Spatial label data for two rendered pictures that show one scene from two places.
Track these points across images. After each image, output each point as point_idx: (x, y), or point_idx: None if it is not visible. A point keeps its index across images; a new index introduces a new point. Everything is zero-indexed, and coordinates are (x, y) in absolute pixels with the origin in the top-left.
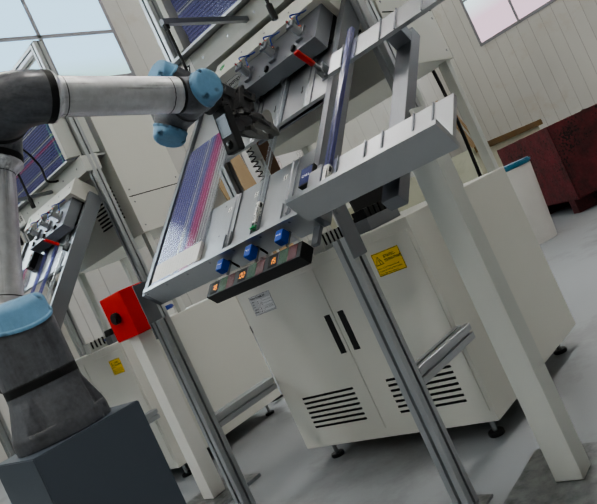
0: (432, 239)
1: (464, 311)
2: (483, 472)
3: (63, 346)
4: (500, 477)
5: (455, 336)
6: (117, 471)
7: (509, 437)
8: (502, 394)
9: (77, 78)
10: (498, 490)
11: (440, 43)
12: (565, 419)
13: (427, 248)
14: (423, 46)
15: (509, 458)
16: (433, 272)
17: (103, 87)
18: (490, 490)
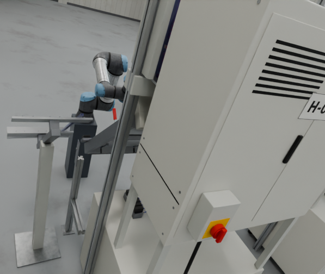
0: (94, 213)
1: (88, 237)
2: (76, 246)
3: (81, 107)
4: (67, 243)
5: (75, 220)
6: (72, 128)
7: (81, 267)
8: (82, 262)
9: (96, 64)
10: (62, 237)
11: (162, 223)
12: (33, 235)
13: (92, 209)
14: (147, 197)
15: (71, 254)
16: (89, 214)
17: (95, 70)
18: (66, 237)
